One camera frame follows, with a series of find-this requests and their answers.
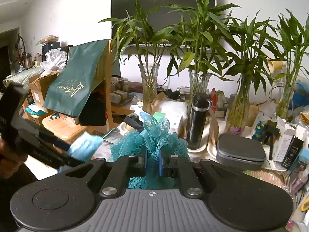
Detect wooden chair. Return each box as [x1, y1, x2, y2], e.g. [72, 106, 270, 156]
[42, 39, 116, 144]

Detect brown paper bag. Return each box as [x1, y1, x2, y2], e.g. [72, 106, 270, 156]
[148, 92, 169, 114]

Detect paper cup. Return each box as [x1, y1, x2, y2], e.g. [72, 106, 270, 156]
[267, 59, 286, 74]

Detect blue plastic item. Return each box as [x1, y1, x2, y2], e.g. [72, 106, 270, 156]
[293, 82, 309, 108]

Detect glass vase with lucky bamboo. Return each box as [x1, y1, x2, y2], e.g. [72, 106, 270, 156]
[217, 10, 278, 136]
[99, 0, 184, 113]
[268, 8, 309, 119]
[164, 0, 240, 128]

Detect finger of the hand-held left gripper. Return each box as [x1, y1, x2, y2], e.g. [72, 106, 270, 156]
[34, 126, 71, 152]
[55, 153, 85, 168]

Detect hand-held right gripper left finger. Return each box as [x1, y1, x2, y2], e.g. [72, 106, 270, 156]
[59, 147, 148, 196]

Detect tall white box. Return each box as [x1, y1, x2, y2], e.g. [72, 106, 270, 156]
[273, 119, 294, 162]

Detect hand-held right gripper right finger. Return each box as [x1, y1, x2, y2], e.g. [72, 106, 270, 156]
[158, 150, 244, 196]

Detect checked cloth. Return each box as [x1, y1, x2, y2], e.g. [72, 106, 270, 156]
[2, 66, 45, 84]

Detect tall black box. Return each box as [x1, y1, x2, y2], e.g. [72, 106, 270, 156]
[281, 135, 305, 170]

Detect teal mesh bath loofah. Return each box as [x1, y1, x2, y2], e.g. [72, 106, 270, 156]
[110, 115, 190, 189]

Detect silver kettle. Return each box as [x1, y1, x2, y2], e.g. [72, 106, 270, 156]
[22, 53, 33, 69]

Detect small black stand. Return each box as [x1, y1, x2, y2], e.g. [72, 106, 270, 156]
[263, 121, 280, 161]

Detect small blue box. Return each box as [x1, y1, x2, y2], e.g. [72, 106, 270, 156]
[292, 150, 309, 172]

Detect open cardboard carton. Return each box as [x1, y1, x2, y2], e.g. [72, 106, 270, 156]
[25, 71, 58, 107]

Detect dark green paper bag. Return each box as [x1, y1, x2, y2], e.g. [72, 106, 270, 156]
[43, 39, 111, 118]

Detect white plate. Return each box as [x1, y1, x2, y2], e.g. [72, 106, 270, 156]
[187, 135, 218, 160]

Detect wall television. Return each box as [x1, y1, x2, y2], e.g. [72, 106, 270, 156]
[111, 0, 216, 47]

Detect black thermos bottle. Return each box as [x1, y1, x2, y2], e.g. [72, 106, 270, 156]
[186, 93, 213, 150]

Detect person's left hand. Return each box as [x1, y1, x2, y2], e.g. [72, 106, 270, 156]
[0, 139, 27, 173]

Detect clear plastic bags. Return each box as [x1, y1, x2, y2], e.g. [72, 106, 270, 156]
[40, 48, 67, 72]

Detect white box with green sticker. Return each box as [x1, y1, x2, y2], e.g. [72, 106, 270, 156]
[130, 103, 184, 132]

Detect blue face mask packet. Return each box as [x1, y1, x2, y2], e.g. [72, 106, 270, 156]
[65, 132, 104, 162]

